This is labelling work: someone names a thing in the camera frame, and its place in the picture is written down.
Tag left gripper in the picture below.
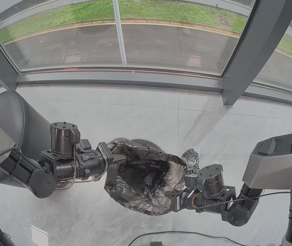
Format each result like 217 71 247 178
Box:
75 142 127 182

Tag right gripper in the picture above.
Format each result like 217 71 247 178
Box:
164 189 203 213

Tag black plastic bag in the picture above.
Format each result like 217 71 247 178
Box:
104 137 187 216

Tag black plastic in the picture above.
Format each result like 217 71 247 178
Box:
181 148 201 176

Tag window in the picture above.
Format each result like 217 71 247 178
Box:
0 0 292 106

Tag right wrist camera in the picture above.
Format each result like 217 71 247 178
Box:
185 174 199 189

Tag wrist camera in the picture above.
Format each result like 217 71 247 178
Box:
79 138 93 154
185 174 199 189

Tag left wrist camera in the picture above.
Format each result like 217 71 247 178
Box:
79 138 93 154

